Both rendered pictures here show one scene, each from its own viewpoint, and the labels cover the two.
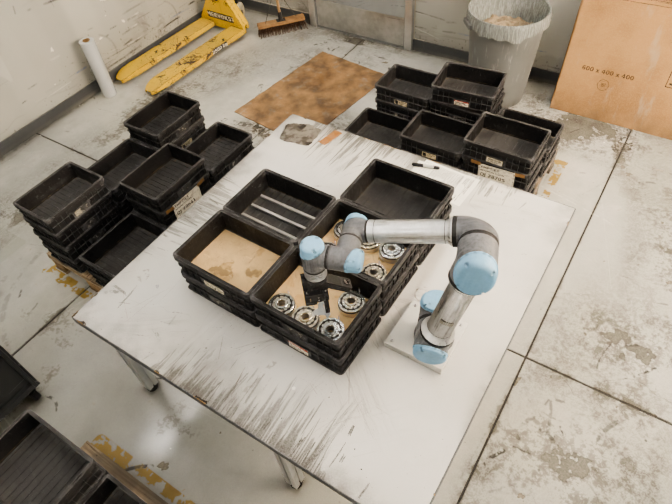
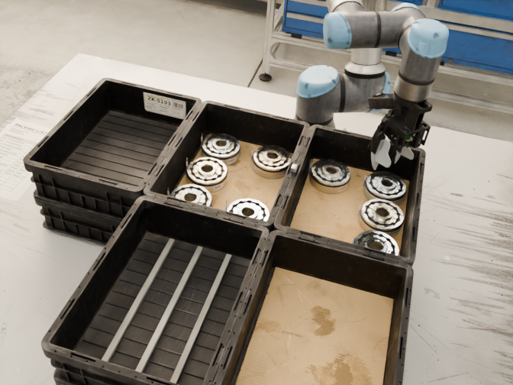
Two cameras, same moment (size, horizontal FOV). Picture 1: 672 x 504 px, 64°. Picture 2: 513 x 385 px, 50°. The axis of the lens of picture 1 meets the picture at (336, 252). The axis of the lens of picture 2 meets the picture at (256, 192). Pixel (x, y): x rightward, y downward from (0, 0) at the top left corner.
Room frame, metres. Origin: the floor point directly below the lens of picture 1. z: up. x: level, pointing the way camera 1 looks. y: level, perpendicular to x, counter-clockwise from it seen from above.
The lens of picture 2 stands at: (1.80, 0.85, 1.76)
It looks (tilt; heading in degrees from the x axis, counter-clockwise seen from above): 43 degrees down; 244
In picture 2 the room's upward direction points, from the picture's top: 5 degrees clockwise
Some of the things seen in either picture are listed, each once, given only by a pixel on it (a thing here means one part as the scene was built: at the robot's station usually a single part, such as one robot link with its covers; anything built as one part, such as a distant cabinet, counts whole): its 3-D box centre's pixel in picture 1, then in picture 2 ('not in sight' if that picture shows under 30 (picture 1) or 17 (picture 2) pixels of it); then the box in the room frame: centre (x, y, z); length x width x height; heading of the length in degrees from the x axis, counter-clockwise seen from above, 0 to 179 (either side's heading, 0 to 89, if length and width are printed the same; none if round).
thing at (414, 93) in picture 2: (315, 271); (414, 85); (1.08, 0.07, 1.17); 0.08 x 0.08 x 0.05
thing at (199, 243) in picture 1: (236, 259); (317, 344); (1.43, 0.40, 0.87); 0.40 x 0.30 x 0.11; 51
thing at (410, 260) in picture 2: (315, 293); (355, 188); (1.18, 0.09, 0.92); 0.40 x 0.30 x 0.02; 51
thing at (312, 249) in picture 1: (313, 255); (423, 50); (1.08, 0.07, 1.25); 0.09 x 0.08 x 0.11; 71
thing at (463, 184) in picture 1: (440, 181); (13, 156); (1.93, -0.55, 0.70); 0.33 x 0.23 x 0.01; 53
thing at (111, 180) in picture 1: (130, 183); not in sight; (2.63, 1.23, 0.31); 0.40 x 0.30 x 0.34; 142
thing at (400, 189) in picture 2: (330, 329); (385, 185); (1.05, 0.05, 0.86); 0.10 x 0.10 x 0.01
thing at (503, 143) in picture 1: (501, 166); not in sight; (2.35, -1.02, 0.37); 0.40 x 0.30 x 0.45; 52
